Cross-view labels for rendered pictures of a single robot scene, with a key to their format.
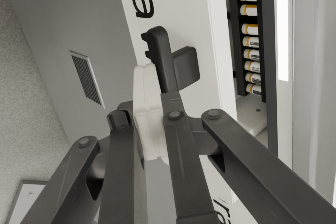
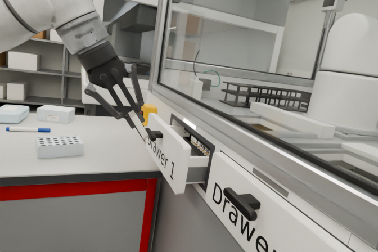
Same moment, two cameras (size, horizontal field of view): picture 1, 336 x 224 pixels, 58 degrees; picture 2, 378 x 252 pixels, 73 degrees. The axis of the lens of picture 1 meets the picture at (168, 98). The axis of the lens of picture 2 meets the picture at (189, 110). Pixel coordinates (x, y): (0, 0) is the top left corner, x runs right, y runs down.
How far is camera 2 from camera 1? 0.68 m
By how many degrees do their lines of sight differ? 94
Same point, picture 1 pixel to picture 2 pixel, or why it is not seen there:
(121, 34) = (178, 219)
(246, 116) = not seen: hidden behind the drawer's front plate
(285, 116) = (202, 132)
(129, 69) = (186, 235)
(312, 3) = (185, 111)
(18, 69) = not seen: outside the picture
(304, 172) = (213, 130)
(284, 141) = (207, 136)
